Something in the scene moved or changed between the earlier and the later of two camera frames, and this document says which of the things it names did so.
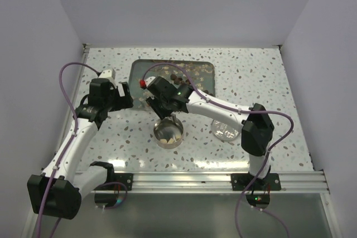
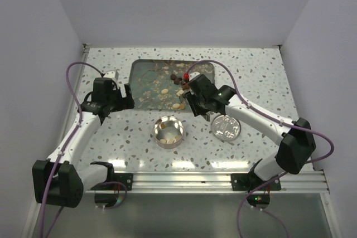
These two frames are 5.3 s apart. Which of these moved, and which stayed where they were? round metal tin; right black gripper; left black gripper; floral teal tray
Moved: right black gripper
Stayed: left black gripper; floral teal tray; round metal tin
